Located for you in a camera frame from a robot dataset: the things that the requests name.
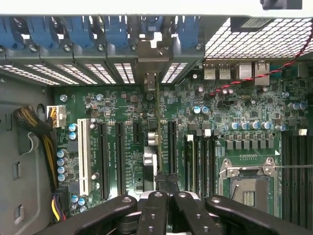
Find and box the CPU socket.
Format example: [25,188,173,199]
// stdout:
[218,156,281,217]

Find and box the long black expansion slot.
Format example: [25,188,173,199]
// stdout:
[168,120,179,176]
[114,121,127,196]
[98,121,111,200]

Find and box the short black expansion slot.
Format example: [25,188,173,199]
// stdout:
[133,121,143,145]

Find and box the white PCI expansion slot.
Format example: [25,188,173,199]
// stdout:
[77,118,89,196]

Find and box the thin socket locking lever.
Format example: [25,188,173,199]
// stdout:
[273,164,313,169]

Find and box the green motherboard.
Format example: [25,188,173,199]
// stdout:
[52,58,313,221]

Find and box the white power connector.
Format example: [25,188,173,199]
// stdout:
[45,104,67,129]

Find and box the open black PC case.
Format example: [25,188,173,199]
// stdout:
[0,13,313,235]

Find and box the silver USB port block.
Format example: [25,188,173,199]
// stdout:
[203,62,232,81]

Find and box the silver network port block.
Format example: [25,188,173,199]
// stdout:
[254,60,270,86]

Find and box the blue slot retention latch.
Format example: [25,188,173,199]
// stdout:
[175,16,201,51]
[64,16,95,51]
[104,16,130,49]
[25,16,61,49]
[0,16,24,49]

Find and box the multicolour wire plug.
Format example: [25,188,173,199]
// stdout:
[51,186,70,222]

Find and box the red black twisted wire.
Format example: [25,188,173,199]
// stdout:
[209,36,313,96]

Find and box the black yellow power wire bundle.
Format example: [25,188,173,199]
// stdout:
[13,105,59,190]

